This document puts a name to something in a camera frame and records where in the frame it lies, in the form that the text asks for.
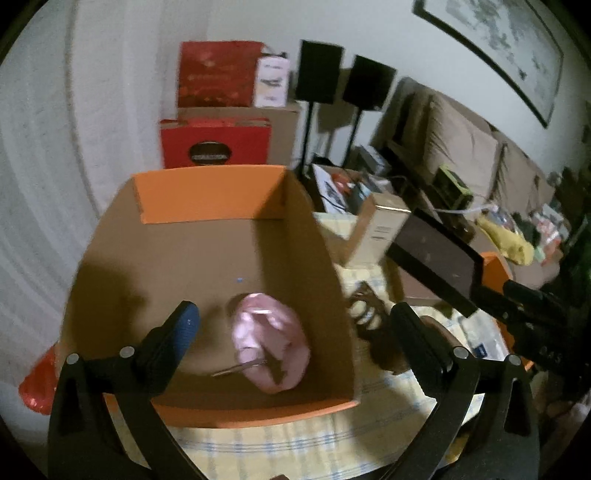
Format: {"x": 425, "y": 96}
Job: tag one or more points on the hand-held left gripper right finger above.
{"x": 408, "y": 332}

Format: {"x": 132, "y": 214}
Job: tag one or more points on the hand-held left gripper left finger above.
{"x": 187, "y": 323}

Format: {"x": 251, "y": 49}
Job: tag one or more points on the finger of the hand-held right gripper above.
{"x": 489, "y": 297}

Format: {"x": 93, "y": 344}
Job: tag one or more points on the orange cardboard box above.
{"x": 184, "y": 249}

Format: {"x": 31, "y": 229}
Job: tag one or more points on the pink cloth pouch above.
{"x": 272, "y": 332}

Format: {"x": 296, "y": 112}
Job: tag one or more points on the brown hair claw clip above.
{"x": 369, "y": 318}

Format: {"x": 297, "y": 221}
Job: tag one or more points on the white plastic packet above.
{"x": 482, "y": 341}

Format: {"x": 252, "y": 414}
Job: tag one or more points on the yellow cloth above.
{"x": 508, "y": 242}

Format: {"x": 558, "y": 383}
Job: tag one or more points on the small metal scissors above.
{"x": 240, "y": 368}

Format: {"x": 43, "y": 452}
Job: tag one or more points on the beige cardboard carton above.
{"x": 374, "y": 230}

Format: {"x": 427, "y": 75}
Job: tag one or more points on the green box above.
{"x": 450, "y": 184}

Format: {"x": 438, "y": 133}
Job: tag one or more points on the red plastic bag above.
{"x": 39, "y": 387}

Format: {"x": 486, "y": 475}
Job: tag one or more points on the beige sofa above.
{"x": 461, "y": 138}

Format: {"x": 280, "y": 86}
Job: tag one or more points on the white printed box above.
{"x": 330, "y": 187}

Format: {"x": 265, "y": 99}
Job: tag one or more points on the red gift box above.
{"x": 184, "y": 143}

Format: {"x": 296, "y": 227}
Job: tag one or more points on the black speaker stand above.
{"x": 352, "y": 134}
{"x": 308, "y": 138}

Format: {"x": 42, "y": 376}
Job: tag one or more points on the large brown cardboard box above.
{"x": 284, "y": 138}

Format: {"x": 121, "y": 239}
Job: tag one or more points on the black speaker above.
{"x": 369, "y": 83}
{"x": 318, "y": 71}

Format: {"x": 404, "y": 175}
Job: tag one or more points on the white carton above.
{"x": 270, "y": 83}

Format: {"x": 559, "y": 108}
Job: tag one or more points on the framed wall painting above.
{"x": 503, "y": 41}

